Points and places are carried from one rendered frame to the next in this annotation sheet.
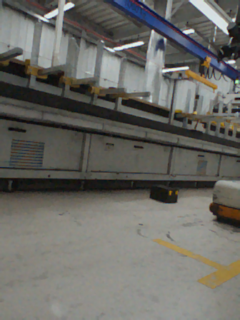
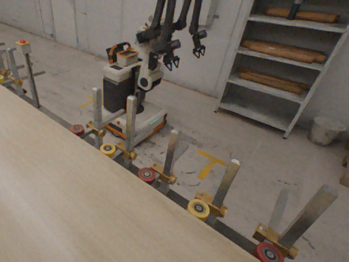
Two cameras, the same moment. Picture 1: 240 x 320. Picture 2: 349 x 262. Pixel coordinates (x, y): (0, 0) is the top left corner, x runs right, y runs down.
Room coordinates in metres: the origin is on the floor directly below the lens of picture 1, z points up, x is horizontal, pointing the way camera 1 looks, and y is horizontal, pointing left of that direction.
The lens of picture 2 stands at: (2.19, 1.15, 1.67)
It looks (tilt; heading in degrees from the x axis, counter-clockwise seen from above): 35 degrees down; 265
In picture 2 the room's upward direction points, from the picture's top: 2 degrees clockwise
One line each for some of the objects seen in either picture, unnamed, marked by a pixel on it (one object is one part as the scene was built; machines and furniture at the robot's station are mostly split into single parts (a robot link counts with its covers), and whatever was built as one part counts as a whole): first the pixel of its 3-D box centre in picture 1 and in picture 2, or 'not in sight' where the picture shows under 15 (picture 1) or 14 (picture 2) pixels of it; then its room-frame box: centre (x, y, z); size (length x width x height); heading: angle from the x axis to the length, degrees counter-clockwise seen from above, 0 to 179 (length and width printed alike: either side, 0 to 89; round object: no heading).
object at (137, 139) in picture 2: (104, 91); (131, 144); (2.04, 0.17, 0.80); 0.43 x 0.03 x 0.04; 44
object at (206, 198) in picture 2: (36, 72); (210, 203); (1.72, 0.58, 0.81); 0.14 x 0.06 x 0.05; 134
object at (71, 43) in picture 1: (68, 73); (168, 168); (1.88, 0.42, 0.87); 0.04 x 0.04 x 0.48; 44
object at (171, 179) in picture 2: (69, 82); (163, 173); (1.90, 0.41, 0.81); 0.14 x 0.06 x 0.05; 134
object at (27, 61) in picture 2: (173, 102); (31, 81); (2.75, -0.47, 0.93); 0.05 x 0.05 x 0.45; 44
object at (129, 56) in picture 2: not in sight; (127, 57); (1.93, -1.19, 0.87); 0.23 x 0.15 x 0.11; 44
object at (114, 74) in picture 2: not in sight; (127, 82); (1.91, -1.17, 0.59); 0.55 x 0.34 x 0.83; 44
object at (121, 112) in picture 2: (128, 95); (101, 123); (2.21, -0.01, 0.83); 0.43 x 0.03 x 0.04; 44
